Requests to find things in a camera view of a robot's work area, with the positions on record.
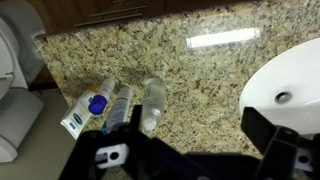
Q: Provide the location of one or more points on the slim white tube orange cap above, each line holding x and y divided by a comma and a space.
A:
78, 116

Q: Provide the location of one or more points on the white toilet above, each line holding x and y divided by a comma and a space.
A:
15, 66

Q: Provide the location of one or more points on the granite vanity cabinet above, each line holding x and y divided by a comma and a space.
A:
66, 13

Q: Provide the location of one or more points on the white box on counter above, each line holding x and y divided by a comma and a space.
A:
119, 108

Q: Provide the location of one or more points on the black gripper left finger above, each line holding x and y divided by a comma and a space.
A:
86, 156

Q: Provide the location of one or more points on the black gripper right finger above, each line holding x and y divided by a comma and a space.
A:
280, 150

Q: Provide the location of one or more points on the clear plastic bottle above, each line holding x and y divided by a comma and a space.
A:
154, 100

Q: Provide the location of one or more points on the white sink basin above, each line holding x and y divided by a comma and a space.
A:
293, 76

